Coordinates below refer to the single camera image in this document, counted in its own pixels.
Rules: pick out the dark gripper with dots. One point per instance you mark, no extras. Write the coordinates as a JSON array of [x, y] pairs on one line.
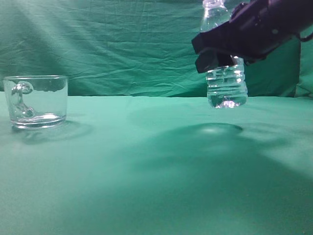
[[258, 28]]

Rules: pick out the clear plastic water bottle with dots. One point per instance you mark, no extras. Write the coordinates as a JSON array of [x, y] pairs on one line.
[[226, 86]]

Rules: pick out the clear glass mug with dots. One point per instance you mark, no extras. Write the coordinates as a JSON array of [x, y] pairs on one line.
[[38, 101]]

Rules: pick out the green cloth table cover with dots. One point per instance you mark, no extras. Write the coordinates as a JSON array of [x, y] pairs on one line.
[[125, 165]]

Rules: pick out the green cloth backdrop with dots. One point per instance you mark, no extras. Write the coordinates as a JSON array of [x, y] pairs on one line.
[[105, 47]]

